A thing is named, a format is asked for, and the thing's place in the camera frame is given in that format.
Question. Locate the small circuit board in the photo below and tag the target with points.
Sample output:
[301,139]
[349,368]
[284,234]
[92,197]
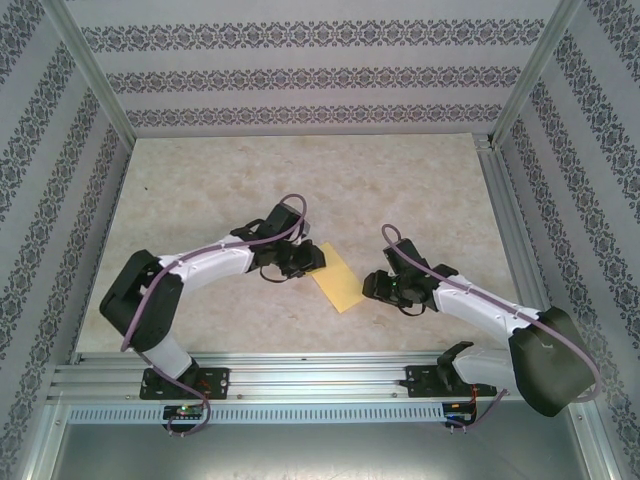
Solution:
[182,411]
[457,407]

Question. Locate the aluminium frame post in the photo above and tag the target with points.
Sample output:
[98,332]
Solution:
[535,65]
[95,70]

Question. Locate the left small circuit board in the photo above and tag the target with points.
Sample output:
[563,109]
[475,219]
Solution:
[182,411]

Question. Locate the yellow paper sheet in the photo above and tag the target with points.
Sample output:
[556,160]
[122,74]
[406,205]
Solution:
[337,285]

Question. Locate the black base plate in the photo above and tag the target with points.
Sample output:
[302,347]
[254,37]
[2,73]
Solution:
[220,382]
[417,382]

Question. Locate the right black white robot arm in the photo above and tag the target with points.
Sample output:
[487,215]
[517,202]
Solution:
[550,360]

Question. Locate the long aluminium mounting rail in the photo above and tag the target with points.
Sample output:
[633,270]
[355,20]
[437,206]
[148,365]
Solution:
[320,375]

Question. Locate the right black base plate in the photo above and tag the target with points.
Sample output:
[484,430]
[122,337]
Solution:
[417,382]

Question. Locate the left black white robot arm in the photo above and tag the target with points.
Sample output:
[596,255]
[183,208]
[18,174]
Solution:
[140,300]

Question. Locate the right aluminium frame post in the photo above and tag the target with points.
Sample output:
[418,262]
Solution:
[535,65]

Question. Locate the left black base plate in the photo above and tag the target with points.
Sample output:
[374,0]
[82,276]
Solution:
[220,382]

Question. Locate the left aluminium frame post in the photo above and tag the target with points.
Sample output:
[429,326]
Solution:
[95,70]

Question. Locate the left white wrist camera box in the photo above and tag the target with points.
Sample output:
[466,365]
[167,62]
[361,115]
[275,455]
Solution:
[305,227]

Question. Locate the grey sheet metal panel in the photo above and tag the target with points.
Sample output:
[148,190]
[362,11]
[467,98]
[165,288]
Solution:
[320,450]

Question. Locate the right small circuit board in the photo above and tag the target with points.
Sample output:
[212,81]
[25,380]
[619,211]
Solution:
[457,407]

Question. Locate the aluminium side rail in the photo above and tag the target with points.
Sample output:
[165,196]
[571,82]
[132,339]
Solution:
[492,175]

